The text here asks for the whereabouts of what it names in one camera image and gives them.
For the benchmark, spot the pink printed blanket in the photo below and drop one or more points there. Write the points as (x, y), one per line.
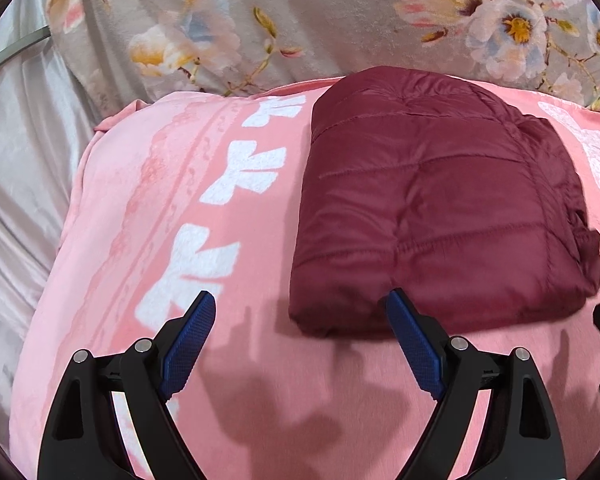
(190, 210)

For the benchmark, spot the grey floral bedsheet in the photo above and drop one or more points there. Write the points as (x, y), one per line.
(330, 15)

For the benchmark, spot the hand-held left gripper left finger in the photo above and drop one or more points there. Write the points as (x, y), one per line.
(190, 340)

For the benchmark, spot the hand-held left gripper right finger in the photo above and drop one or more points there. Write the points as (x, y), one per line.
(412, 345)

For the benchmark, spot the maroon quilted puffer jacket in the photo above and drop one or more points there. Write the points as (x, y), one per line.
(430, 210)

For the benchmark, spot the white satin cloth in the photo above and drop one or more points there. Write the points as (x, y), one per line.
(25, 160)

